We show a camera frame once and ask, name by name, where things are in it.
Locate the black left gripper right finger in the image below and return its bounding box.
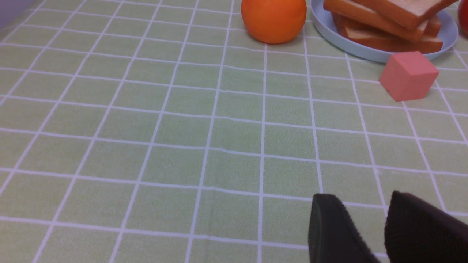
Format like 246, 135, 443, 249
384, 190, 468, 263

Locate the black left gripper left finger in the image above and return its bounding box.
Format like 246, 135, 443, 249
309, 194, 379, 263

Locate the toast slice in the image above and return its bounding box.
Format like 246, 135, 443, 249
338, 27, 443, 54
332, 13, 442, 38
355, 0, 457, 30
323, 0, 429, 42

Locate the salmon pink cube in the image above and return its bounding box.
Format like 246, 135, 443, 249
379, 52, 439, 102

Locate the blue bread plate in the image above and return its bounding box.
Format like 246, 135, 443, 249
310, 0, 458, 64

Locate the red mango fruit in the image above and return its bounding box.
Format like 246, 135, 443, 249
457, 0, 468, 37

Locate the orange mandarin fruit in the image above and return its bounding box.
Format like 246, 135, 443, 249
241, 0, 307, 45

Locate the green checkered tablecloth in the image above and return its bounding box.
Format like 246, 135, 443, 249
0, 0, 467, 263

